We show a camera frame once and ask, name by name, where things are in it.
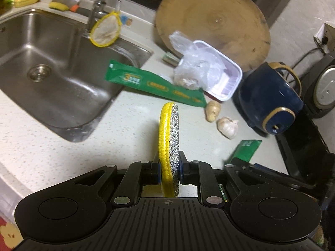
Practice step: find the round wooden cutting board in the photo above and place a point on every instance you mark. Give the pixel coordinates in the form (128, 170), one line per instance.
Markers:
(214, 18)

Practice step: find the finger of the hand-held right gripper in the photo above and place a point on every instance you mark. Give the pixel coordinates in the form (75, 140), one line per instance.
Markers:
(274, 176)

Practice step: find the round silver yellow scrubber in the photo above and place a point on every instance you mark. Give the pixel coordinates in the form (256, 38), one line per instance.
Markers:
(170, 141)

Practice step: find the small printed sticker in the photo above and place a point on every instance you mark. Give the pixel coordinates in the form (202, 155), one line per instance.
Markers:
(127, 21)

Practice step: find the stainless steel sink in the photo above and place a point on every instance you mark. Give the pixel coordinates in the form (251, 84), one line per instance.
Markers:
(65, 83)

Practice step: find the long green plastic wrapper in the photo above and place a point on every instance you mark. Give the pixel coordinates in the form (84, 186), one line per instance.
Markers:
(146, 83)

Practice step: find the chrome kitchen faucet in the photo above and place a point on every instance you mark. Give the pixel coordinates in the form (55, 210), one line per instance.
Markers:
(98, 7)

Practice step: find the yellow dish sponge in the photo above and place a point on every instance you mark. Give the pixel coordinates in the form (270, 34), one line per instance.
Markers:
(57, 6)

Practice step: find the blue rice cooker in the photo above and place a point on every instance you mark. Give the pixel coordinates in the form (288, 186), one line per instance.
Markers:
(269, 96)

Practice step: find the white foam tray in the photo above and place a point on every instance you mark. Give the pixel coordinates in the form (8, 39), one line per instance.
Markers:
(227, 83)

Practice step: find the yellow rimmed mesh strainer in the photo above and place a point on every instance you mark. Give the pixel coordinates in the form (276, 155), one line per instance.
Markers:
(106, 31)

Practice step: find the red printed floor mat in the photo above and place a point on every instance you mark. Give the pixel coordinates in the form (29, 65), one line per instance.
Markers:
(9, 230)

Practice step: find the garlic bulb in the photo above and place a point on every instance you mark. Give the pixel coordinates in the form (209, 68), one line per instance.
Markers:
(227, 128)

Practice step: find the small green plastic wrapper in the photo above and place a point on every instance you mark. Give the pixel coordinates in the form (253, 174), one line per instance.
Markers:
(246, 149)

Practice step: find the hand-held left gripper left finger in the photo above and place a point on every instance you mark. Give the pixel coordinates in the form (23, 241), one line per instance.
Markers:
(158, 174)

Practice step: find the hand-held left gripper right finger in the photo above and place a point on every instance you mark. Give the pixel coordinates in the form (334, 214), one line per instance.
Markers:
(181, 175)

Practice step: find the black rice cooker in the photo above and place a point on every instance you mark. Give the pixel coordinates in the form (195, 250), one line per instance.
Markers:
(306, 141)

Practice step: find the ginger root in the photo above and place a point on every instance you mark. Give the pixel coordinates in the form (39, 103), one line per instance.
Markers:
(213, 111)

